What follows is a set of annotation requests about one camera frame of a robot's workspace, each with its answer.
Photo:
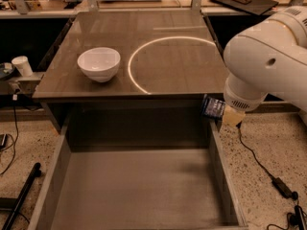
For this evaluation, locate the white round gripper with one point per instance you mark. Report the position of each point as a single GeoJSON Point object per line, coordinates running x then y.
{"type": "Point", "coordinates": [240, 103]}

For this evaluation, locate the dark blue snack bar wrapper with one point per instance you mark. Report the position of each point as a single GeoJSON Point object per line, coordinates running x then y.
{"type": "Point", "coordinates": [212, 108]}

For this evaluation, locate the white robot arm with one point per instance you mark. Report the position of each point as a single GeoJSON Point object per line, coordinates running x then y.
{"type": "Point", "coordinates": [269, 58]}

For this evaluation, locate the open grey top drawer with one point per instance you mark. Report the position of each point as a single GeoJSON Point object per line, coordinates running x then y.
{"type": "Point", "coordinates": [138, 169]}

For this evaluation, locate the black laptop on shelf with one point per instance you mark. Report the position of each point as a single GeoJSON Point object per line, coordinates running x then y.
{"type": "Point", "coordinates": [256, 7]}

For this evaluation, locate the black plug bottom right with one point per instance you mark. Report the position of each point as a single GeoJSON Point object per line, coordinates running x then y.
{"type": "Point", "coordinates": [295, 221]}

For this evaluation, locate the white ceramic bowl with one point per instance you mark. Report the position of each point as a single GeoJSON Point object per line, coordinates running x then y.
{"type": "Point", "coordinates": [99, 64]}

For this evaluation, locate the black pole on floor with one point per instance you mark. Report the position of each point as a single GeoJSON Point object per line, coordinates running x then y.
{"type": "Point", "coordinates": [17, 203]}

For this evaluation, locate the white paper cup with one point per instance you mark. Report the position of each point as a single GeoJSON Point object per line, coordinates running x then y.
{"type": "Point", "coordinates": [23, 66]}

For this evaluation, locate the black power adapter with cable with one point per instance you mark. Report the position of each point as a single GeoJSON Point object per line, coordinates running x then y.
{"type": "Point", "coordinates": [277, 182]}

